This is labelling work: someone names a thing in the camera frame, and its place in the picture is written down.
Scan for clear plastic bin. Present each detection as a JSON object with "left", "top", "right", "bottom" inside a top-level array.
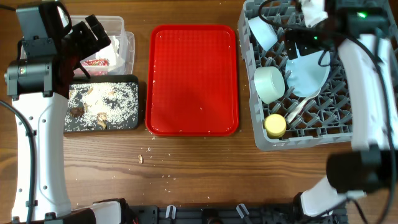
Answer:
[{"left": 81, "top": 16, "right": 135, "bottom": 76}]

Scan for cream plastic spoon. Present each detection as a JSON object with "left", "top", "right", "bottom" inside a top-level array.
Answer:
[{"left": 286, "top": 88, "right": 321, "bottom": 124}]

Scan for food scraps with rice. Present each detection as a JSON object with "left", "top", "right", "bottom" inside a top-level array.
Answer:
[{"left": 65, "top": 82, "right": 139, "bottom": 131}]

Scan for red snack wrapper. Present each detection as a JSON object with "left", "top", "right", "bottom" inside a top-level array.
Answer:
[{"left": 82, "top": 58, "right": 109, "bottom": 67}]

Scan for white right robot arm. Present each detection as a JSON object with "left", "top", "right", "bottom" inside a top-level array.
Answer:
[{"left": 284, "top": 1, "right": 397, "bottom": 221}]

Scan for green bowl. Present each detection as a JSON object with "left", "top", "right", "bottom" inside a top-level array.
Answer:
[{"left": 254, "top": 67, "right": 285, "bottom": 104}]

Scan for red plastic tray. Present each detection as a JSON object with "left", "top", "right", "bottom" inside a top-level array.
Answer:
[{"left": 145, "top": 24, "right": 239, "bottom": 136}]

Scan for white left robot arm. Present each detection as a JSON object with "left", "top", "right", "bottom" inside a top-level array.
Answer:
[{"left": 4, "top": 1, "right": 136, "bottom": 224}]

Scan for brown food crumb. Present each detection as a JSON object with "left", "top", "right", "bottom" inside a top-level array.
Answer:
[{"left": 138, "top": 154, "right": 144, "bottom": 164}]

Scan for white napkin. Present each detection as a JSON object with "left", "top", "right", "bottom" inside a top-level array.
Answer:
[{"left": 95, "top": 35, "right": 120, "bottom": 66}]

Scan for black waste tray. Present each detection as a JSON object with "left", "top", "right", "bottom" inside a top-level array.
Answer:
[{"left": 63, "top": 73, "right": 141, "bottom": 133}]

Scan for light blue plate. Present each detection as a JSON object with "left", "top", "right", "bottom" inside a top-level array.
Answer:
[{"left": 285, "top": 51, "right": 331, "bottom": 98}]

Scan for grey dishwasher rack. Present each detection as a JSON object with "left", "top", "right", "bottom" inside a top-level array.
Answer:
[{"left": 238, "top": 0, "right": 353, "bottom": 151}]

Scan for light blue bowl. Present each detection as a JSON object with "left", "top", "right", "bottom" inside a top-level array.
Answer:
[{"left": 248, "top": 17, "right": 278, "bottom": 51}]

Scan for yellow plastic cup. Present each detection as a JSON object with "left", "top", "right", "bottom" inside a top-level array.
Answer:
[{"left": 264, "top": 114, "right": 287, "bottom": 139}]

